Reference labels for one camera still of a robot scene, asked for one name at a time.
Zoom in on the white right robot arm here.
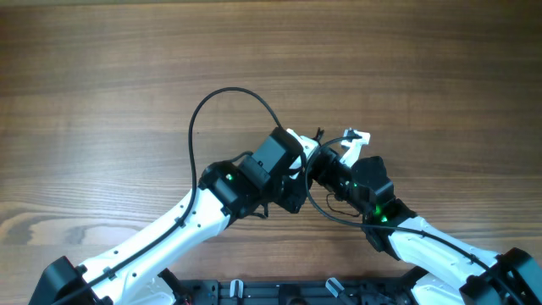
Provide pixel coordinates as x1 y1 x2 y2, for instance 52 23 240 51
307 147 541 304

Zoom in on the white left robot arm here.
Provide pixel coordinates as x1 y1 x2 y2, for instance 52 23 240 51
30 128 318 304

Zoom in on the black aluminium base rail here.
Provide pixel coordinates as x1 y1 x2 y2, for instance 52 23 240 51
170 278 416 305

